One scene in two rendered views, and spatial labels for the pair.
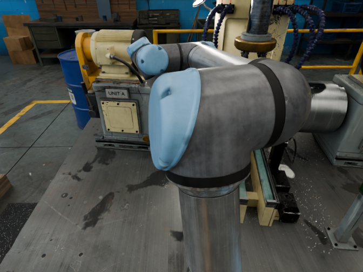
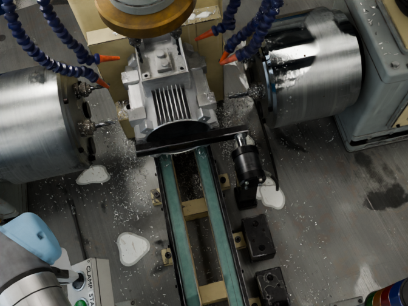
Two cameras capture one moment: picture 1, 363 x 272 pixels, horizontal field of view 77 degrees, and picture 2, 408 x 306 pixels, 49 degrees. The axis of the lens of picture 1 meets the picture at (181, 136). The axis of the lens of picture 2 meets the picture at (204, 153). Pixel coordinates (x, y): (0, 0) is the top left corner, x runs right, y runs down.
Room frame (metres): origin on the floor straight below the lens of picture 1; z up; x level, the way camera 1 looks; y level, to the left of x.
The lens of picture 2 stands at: (0.48, -0.26, 1.91)
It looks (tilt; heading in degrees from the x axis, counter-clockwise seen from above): 65 degrees down; 348
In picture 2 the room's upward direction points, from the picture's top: 8 degrees counter-clockwise
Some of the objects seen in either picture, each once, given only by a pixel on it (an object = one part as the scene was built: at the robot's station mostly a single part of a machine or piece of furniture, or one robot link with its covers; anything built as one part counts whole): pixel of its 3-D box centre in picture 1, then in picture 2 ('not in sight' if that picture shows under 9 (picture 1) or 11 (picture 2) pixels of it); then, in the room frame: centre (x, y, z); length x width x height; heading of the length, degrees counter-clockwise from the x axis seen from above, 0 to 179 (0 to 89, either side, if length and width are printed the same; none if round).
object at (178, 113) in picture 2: not in sight; (170, 101); (1.03, -0.32, 1.02); 0.20 x 0.19 x 0.19; 173
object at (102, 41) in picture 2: not in sight; (161, 59); (1.18, -0.34, 0.97); 0.30 x 0.11 x 0.34; 83
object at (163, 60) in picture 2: not in sight; (162, 64); (1.07, -0.33, 1.11); 0.12 x 0.11 x 0.07; 173
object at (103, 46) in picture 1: (116, 77); not in sight; (1.08, 0.31, 1.16); 0.33 x 0.26 x 0.42; 83
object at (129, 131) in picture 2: not in sight; (133, 117); (1.11, -0.22, 0.86); 0.07 x 0.06 x 0.12; 83
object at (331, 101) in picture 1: (316, 107); (309, 65); (0.99, -0.65, 1.04); 0.41 x 0.25 x 0.25; 83
